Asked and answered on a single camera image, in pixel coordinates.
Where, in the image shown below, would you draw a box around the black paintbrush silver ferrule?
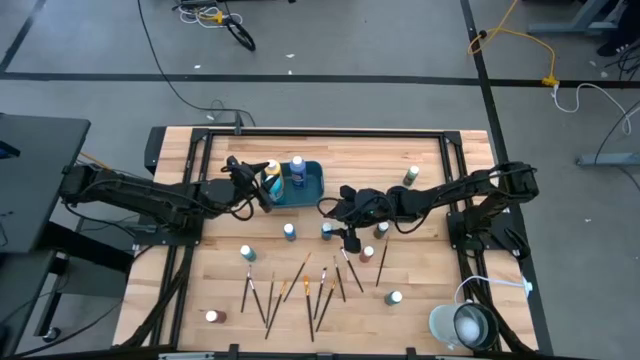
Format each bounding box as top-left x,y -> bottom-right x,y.
332,255 -> 347,304
240,264 -> 252,315
341,248 -> 365,294
312,266 -> 329,321
247,275 -> 267,325

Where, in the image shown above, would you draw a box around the grey lamp with bulb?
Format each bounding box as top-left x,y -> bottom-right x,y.
428,299 -> 500,351

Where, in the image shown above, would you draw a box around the black cable bundle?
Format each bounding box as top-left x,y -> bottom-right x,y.
457,247 -> 526,354
119,244 -> 194,349

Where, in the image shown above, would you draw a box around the white coiled cable yellow plug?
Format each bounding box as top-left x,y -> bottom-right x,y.
177,2 -> 245,30

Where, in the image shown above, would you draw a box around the teal plastic storage bin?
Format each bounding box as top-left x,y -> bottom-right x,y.
260,159 -> 326,210

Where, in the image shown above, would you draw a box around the black looped floor cable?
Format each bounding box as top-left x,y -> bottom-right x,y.
219,12 -> 257,53

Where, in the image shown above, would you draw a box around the tangled black floor cables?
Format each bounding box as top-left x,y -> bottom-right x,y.
604,47 -> 640,81

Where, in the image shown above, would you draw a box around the yellow floor cable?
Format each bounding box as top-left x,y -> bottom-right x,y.
467,0 -> 560,87

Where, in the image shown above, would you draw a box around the large yellow paint bottle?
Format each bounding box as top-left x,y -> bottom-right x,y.
262,158 -> 284,182

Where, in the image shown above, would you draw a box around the white floor cable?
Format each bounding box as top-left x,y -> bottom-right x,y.
551,82 -> 634,136

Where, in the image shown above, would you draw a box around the grey desk foot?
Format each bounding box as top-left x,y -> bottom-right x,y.
527,0 -> 626,37
574,151 -> 640,168

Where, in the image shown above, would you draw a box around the black side desk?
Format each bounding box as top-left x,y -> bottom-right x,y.
0,113 -> 92,255

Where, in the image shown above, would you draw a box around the orange-bristle paintbrush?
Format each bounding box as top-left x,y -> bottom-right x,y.
264,279 -> 289,341
302,274 -> 315,344

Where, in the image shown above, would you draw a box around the large teal paint bottle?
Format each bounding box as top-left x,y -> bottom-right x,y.
263,174 -> 286,204

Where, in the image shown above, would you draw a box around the black desk base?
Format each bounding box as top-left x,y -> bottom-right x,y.
0,222 -> 135,357

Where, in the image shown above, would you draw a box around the white lamp cable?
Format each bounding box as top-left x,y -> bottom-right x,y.
453,274 -> 534,304

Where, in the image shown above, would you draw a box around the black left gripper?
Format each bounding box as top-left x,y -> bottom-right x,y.
219,154 -> 276,215

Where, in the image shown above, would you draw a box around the long paintbrush gold ferrule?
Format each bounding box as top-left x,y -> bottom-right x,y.
282,251 -> 313,303

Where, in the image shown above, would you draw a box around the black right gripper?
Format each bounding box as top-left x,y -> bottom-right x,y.
332,185 -> 401,254

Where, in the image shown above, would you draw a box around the long black floor cable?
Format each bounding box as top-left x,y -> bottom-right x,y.
136,0 -> 257,127

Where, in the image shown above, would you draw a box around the large purple paint bottle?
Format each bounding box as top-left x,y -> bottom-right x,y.
288,154 -> 309,190

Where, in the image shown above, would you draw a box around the thin black paintbrush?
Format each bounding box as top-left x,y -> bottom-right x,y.
375,237 -> 390,288

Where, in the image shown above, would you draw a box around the person's foot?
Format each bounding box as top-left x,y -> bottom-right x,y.
596,0 -> 640,57

